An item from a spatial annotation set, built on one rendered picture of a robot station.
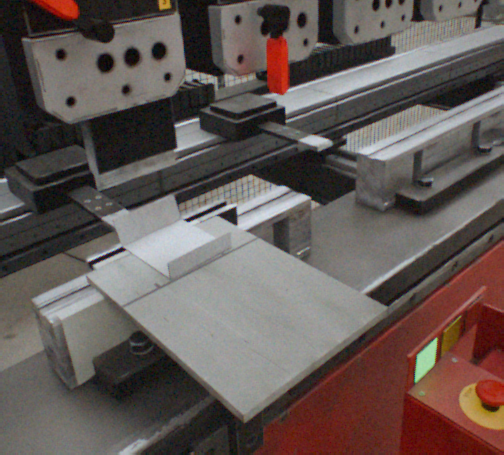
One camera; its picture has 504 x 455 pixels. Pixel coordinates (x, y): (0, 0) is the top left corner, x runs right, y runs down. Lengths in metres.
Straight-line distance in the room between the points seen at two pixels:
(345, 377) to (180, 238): 0.33
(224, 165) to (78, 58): 0.55
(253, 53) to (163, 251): 0.25
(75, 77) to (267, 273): 0.27
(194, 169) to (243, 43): 0.40
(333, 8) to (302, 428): 0.56
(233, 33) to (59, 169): 0.33
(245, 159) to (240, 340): 0.60
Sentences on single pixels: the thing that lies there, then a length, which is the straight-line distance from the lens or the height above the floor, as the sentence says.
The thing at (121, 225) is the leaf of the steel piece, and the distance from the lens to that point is 0.66.
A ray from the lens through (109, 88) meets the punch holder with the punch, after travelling 0.55.
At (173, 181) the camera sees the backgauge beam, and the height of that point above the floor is 0.93.
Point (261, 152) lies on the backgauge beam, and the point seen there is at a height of 0.92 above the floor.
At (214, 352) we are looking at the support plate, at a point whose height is 1.00.
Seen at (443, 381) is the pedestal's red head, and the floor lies 0.78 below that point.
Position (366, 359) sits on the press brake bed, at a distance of 0.86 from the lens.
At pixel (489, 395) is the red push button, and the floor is 0.81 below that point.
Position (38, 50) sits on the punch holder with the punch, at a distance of 0.51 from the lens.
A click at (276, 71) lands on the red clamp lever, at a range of 0.63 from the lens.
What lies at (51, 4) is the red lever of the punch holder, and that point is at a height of 1.28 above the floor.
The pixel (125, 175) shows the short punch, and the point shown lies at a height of 1.09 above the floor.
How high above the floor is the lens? 1.34
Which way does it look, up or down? 27 degrees down
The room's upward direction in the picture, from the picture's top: 3 degrees counter-clockwise
